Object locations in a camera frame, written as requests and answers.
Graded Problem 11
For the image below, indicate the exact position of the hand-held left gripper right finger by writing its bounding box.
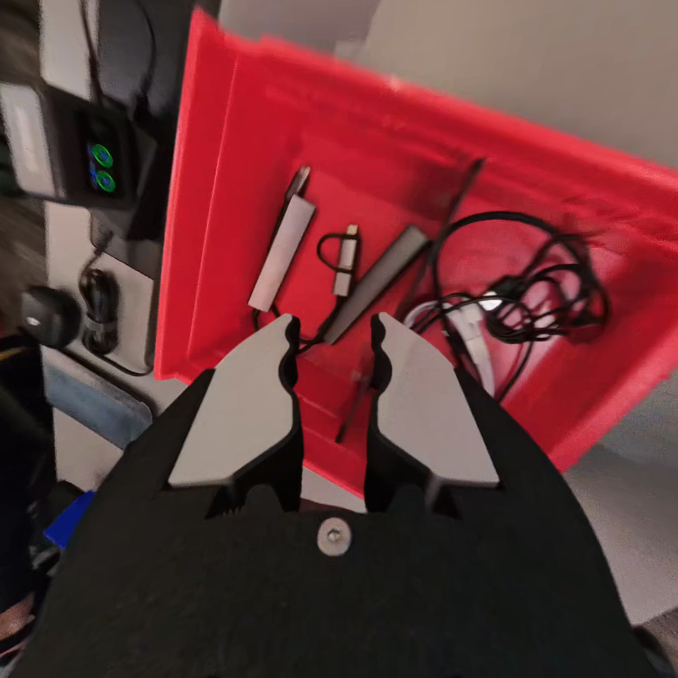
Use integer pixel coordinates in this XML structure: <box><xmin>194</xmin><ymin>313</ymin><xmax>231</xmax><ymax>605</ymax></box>
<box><xmin>364</xmin><ymin>313</ymin><xmax>502</xmax><ymax>513</ymax></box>

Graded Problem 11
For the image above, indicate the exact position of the grey USB hub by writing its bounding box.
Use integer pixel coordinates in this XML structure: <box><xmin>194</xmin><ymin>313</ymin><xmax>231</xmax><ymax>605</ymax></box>
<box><xmin>247</xmin><ymin>165</ymin><xmax>319</xmax><ymax>332</ymax></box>
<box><xmin>297</xmin><ymin>225</ymin><xmax>431</xmax><ymax>353</ymax></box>

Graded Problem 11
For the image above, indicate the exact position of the black round object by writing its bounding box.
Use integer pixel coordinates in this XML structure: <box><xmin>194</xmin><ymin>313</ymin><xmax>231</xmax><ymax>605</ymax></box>
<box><xmin>21</xmin><ymin>286</ymin><xmax>84</xmax><ymax>349</ymax></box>

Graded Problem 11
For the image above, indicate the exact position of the coiled black cable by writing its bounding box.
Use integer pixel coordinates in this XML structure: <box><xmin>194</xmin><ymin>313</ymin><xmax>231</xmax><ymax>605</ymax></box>
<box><xmin>78</xmin><ymin>267</ymin><xmax>121</xmax><ymax>357</ymax></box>

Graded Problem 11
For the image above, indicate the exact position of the grey USB adapter with loop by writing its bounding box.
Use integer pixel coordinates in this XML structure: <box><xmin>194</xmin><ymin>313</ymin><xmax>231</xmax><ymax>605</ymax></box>
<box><xmin>317</xmin><ymin>224</ymin><xmax>362</xmax><ymax>297</ymax></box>

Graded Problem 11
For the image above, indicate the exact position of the black device green display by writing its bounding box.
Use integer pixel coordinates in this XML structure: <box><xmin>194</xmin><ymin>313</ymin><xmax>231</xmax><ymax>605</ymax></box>
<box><xmin>55</xmin><ymin>98</ymin><xmax>160</xmax><ymax>208</ymax></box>

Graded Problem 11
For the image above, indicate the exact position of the black cable gold plug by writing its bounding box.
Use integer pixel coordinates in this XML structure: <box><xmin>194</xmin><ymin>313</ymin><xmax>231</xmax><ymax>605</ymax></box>
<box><xmin>432</xmin><ymin>211</ymin><xmax>611</xmax><ymax>345</ymax></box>

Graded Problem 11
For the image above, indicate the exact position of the white cable bundle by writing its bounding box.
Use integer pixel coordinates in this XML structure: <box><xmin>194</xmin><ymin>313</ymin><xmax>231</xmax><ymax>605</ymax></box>
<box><xmin>404</xmin><ymin>293</ymin><xmax>503</xmax><ymax>399</ymax></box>

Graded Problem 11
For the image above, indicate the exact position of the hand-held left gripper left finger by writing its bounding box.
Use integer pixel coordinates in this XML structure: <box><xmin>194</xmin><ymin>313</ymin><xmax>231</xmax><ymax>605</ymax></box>
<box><xmin>167</xmin><ymin>314</ymin><xmax>304</xmax><ymax>512</ymax></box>

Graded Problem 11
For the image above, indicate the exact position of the blue plastic bin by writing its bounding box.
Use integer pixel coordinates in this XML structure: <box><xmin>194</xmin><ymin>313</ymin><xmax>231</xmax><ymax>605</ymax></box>
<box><xmin>44</xmin><ymin>490</ymin><xmax>96</xmax><ymax>550</ymax></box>

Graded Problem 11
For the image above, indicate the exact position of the red plastic bin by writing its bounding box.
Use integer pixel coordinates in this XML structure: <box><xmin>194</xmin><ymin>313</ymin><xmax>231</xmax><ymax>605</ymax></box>
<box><xmin>154</xmin><ymin>8</ymin><xmax>678</xmax><ymax>499</ymax></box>

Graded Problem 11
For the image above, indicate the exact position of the white box device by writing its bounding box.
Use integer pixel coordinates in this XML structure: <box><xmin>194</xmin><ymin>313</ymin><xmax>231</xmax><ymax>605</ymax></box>
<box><xmin>0</xmin><ymin>84</ymin><xmax>56</xmax><ymax>198</ymax></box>

